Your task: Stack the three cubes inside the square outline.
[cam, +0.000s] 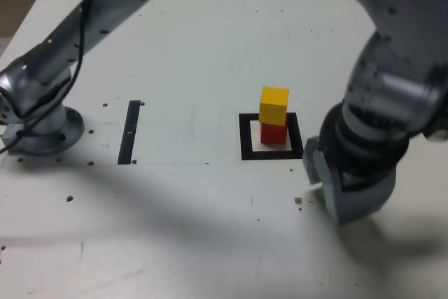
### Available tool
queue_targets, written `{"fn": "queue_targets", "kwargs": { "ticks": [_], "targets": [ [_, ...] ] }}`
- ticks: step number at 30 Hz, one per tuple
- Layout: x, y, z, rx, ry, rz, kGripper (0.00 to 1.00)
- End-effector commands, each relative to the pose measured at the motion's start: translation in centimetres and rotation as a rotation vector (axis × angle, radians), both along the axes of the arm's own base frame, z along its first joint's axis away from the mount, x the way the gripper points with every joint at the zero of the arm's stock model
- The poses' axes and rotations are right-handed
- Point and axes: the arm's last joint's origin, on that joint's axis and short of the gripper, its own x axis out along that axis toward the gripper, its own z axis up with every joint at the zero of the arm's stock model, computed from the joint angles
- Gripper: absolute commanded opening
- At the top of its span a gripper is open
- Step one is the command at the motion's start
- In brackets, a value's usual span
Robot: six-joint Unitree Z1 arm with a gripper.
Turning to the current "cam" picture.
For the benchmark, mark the red cube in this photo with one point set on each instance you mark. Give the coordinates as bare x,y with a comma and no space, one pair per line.
273,134

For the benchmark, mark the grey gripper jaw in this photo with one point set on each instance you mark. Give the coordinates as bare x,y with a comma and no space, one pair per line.
360,204
313,162

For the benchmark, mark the black tape strip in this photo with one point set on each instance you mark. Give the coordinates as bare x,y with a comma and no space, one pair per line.
127,138

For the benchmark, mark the yellow cube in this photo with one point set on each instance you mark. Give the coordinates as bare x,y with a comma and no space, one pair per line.
273,106

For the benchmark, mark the black tape square outline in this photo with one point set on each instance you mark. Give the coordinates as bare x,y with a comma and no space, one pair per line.
245,138

